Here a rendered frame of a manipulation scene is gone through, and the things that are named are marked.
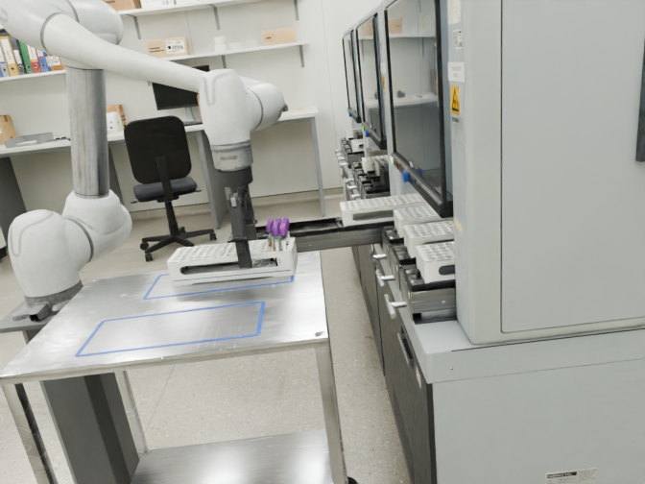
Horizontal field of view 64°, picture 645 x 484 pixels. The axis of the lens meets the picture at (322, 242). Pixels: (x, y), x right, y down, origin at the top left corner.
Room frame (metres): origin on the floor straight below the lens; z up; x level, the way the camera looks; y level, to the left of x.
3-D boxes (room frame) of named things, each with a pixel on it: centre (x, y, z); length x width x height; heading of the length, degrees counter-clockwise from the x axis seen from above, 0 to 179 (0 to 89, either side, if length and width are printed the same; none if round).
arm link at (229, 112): (1.19, 0.17, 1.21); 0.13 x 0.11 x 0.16; 156
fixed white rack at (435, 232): (1.20, -0.36, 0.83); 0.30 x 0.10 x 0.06; 90
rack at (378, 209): (1.51, -0.22, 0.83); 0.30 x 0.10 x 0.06; 90
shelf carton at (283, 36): (4.86, 0.16, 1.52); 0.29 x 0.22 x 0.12; 88
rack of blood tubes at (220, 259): (1.18, 0.22, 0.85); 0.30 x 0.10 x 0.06; 86
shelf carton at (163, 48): (4.87, 1.14, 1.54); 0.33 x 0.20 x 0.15; 97
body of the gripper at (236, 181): (1.18, 0.18, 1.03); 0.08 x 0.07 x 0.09; 176
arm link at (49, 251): (1.42, 0.79, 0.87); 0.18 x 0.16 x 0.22; 156
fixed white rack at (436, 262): (1.05, -0.36, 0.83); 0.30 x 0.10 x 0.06; 90
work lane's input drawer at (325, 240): (1.51, -0.04, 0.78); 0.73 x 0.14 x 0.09; 90
